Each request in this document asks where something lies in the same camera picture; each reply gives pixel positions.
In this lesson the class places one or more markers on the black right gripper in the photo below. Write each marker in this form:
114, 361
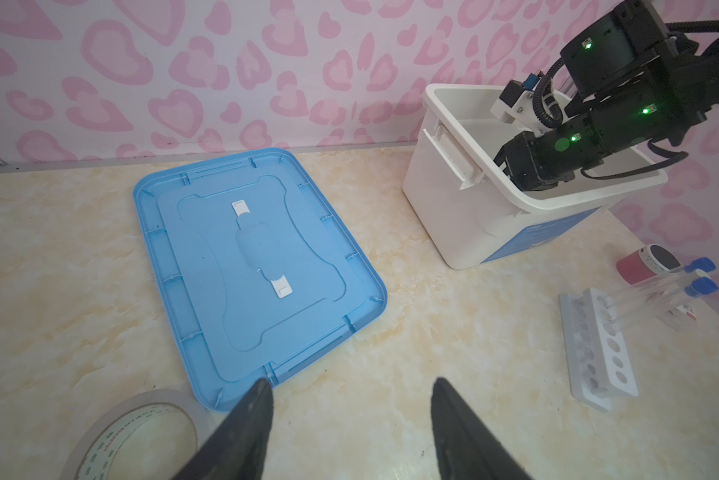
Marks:
542, 163

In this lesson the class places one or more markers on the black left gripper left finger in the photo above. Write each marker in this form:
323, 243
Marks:
237, 449

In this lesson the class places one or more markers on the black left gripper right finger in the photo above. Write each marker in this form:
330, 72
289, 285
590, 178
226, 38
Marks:
466, 449

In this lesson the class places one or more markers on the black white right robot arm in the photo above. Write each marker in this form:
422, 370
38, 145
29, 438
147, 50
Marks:
627, 79

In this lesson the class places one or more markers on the white plastic storage bin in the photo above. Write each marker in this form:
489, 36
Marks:
470, 208

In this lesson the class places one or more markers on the clear tape roll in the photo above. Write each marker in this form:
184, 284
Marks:
149, 436

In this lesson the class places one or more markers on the pink white tape roll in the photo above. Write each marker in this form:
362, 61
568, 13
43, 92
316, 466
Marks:
649, 261

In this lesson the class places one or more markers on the white test tube rack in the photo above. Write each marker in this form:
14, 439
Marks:
597, 358

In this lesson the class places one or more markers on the blue plastic bin lid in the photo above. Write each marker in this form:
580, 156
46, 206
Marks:
259, 275

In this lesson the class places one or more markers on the small clear red-label box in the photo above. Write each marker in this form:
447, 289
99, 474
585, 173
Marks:
673, 309

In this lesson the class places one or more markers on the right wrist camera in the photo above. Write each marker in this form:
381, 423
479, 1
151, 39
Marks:
515, 105

